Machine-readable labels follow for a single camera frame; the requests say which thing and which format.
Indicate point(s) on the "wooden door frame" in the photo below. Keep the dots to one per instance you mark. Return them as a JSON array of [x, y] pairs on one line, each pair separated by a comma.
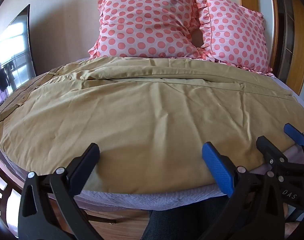
[[301, 42]]

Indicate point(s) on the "bed with lavender sheet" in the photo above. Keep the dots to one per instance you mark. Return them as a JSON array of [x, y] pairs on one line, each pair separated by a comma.
[[147, 201]]

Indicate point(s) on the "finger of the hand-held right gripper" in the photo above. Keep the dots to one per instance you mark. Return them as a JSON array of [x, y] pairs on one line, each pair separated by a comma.
[[268, 147], [295, 134]]

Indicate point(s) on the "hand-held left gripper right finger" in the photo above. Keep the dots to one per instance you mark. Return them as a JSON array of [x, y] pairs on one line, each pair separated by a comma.
[[217, 167]]

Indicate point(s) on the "tan bed cover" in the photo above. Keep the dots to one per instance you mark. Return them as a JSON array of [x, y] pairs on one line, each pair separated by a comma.
[[142, 120]]

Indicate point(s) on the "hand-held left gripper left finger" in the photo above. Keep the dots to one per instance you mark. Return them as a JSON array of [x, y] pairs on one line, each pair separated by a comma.
[[83, 166]]

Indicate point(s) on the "dark wooden bed frame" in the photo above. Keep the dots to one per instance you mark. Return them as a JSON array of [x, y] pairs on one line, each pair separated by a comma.
[[2, 180]]

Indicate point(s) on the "black flat screen television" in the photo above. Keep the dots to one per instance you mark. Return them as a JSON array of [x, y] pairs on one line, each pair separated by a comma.
[[14, 55]]

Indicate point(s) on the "pink polka dot pillow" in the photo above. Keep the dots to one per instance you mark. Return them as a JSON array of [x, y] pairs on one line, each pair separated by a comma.
[[237, 35], [147, 22]]

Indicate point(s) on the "person's leg in dark jeans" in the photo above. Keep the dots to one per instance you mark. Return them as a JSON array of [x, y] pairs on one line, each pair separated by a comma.
[[182, 222]]

